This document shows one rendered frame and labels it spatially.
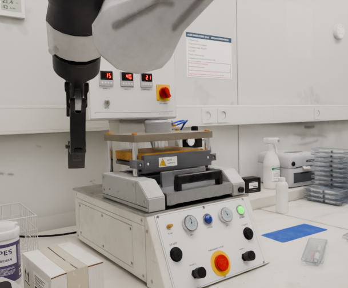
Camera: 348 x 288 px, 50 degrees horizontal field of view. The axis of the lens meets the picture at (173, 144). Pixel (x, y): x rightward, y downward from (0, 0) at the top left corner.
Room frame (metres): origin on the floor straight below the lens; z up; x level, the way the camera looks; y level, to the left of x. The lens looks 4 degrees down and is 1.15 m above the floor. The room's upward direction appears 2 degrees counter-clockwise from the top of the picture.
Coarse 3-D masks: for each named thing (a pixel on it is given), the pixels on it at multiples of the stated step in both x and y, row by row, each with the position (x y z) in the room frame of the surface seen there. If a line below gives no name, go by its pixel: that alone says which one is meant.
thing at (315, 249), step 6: (312, 240) 1.10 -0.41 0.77; (318, 240) 1.10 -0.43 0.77; (324, 240) 1.10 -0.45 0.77; (306, 246) 1.05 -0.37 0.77; (312, 246) 1.05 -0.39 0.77; (318, 246) 1.04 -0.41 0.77; (324, 246) 1.04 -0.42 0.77; (306, 252) 1.00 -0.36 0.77; (312, 252) 1.00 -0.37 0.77; (318, 252) 1.00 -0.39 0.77; (324, 252) 1.00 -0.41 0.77; (306, 258) 0.96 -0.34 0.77; (312, 258) 0.96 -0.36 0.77; (318, 258) 0.96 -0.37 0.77
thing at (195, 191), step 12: (192, 168) 1.03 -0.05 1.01; (204, 168) 1.05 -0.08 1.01; (168, 180) 0.98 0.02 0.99; (168, 192) 0.90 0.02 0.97; (180, 192) 0.91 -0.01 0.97; (192, 192) 0.93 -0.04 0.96; (204, 192) 0.96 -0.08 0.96; (216, 192) 0.98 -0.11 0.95; (228, 192) 1.01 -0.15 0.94; (168, 204) 0.89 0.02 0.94
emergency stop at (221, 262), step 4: (220, 256) 0.89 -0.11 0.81; (224, 256) 0.90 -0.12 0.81; (216, 260) 0.89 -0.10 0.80; (220, 260) 0.89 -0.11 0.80; (224, 260) 0.89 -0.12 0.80; (216, 264) 0.88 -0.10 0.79; (220, 264) 0.88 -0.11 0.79; (224, 264) 0.89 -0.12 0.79; (228, 264) 0.90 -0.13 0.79; (220, 268) 0.88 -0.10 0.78; (224, 268) 0.88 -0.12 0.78
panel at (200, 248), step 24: (168, 216) 0.88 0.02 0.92; (216, 216) 0.95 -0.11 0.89; (240, 216) 1.00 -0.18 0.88; (168, 240) 0.85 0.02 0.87; (192, 240) 0.88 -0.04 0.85; (216, 240) 0.92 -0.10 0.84; (240, 240) 0.96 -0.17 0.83; (168, 264) 0.82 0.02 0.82; (192, 264) 0.85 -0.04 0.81; (240, 264) 0.93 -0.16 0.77; (264, 264) 0.97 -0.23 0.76
